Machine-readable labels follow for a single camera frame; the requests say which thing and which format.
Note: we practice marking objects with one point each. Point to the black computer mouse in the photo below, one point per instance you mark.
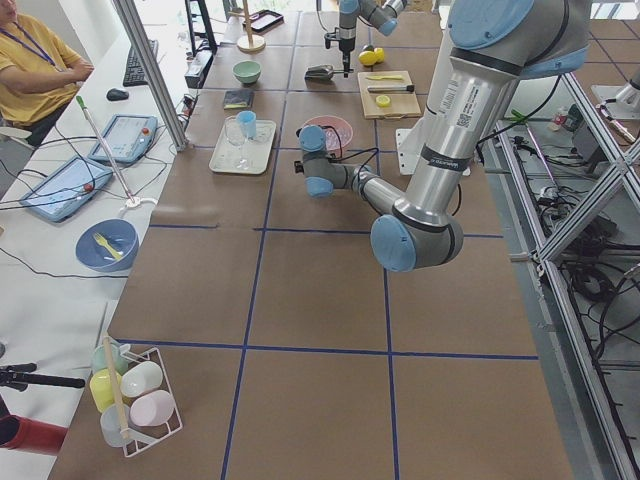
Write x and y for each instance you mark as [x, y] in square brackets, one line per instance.
[115, 94]

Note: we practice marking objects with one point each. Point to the far blue teach pendant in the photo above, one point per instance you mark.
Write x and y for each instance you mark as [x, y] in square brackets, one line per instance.
[130, 136]

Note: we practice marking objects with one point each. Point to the blue bowl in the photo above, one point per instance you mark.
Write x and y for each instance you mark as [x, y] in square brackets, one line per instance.
[121, 234]

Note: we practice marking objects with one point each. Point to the pink bowl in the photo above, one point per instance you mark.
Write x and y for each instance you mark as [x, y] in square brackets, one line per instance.
[330, 120]

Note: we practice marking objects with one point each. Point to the metal ice scoop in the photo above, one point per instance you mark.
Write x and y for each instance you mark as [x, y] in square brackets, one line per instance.
[324, 73]

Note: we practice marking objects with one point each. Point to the wooden stand with base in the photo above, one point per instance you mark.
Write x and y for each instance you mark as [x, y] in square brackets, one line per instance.
[249, 42]

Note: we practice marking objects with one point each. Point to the black keyboard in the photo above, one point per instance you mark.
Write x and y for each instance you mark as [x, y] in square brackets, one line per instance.
[134, 73]

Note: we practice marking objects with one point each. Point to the wooden rack handle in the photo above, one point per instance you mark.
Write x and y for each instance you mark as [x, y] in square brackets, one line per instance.
[121, 413]

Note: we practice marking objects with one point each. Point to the yellow plastic fork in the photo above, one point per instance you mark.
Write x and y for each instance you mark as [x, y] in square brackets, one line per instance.
[102, 241]

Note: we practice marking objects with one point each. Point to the blue plastic cup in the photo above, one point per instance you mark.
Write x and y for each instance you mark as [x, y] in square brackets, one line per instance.
[247, 122]

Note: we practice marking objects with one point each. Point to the person in yellow shirt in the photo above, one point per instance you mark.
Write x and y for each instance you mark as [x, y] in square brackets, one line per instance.
[40, 73]

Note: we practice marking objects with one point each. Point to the green ceramic bowl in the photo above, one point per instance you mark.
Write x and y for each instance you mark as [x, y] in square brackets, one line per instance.
[247, 72]

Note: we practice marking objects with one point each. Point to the yellow cup in rack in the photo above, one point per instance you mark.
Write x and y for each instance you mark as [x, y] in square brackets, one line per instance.
[101, 390]

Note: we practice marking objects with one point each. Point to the white wire cup rack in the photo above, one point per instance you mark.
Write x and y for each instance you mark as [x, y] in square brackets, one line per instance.
[144, 438]

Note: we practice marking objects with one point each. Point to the green cup in rack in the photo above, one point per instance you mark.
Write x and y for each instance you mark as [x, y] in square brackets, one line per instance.
[99, 361]

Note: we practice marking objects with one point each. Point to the cream bear serving tray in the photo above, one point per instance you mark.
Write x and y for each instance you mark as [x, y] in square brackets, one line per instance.
[255, 154]

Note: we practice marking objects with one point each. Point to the white rod with green tip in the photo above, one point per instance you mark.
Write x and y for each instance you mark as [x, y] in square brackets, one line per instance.
[131, 201]

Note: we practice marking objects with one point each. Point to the clear cup in rack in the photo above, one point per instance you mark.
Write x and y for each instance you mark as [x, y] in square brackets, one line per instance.
[111, 429]

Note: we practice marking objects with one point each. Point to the blue teach pendant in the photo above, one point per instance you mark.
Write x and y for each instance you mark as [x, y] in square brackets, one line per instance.
[130, 136]
[67, 189]

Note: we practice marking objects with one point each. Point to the lemon half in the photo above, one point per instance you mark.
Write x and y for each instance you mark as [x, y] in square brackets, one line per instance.
[383, 101]

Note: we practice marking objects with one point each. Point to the aluminium frame post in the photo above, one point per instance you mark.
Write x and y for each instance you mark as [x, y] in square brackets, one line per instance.
[130, 19]

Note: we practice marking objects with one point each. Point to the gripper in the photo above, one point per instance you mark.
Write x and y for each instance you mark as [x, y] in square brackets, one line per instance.
[345, 45]

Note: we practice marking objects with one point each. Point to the pink cup in rack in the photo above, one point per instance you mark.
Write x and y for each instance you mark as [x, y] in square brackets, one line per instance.
[152, 409]

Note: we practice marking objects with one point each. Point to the pile of ice cubes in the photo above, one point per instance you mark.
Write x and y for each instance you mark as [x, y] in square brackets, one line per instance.
[337, 137]

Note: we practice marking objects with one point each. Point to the yellow plastic knife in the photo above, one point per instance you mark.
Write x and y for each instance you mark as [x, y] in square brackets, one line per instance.
[385, 77]

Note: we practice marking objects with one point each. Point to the small yellow lemon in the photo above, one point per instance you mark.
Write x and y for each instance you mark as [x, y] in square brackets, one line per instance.
[379, 54]

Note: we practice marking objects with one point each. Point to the steel rod tool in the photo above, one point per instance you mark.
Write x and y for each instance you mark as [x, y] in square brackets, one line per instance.
[391, 89]

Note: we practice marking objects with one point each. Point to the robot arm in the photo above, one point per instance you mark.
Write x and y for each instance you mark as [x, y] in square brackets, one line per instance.
[384, 18]
[489, 46]

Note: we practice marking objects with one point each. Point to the grey folded cloth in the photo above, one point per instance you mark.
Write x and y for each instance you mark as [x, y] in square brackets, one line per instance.
[238, 99]

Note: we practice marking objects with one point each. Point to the dark tray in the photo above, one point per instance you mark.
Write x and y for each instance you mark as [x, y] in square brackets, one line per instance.
[265, 19]

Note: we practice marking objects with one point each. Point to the near blue teach pendant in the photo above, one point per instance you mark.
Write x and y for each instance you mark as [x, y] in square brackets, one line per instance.
[67, 189]

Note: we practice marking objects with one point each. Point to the clear wine glass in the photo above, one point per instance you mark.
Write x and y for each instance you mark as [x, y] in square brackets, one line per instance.
[236, 139]

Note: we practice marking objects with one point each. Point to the white cup in rack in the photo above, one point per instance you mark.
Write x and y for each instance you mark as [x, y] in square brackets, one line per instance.
[141, 379]

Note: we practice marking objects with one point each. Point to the wooden cutting board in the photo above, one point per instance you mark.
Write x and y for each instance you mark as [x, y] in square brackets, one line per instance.
[402, 105]

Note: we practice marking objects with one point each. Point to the large yellow lemon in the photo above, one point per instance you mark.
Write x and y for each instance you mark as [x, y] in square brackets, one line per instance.
[368, 58]

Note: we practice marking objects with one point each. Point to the red cylinder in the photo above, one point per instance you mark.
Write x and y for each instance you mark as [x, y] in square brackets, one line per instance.
[32, 436]

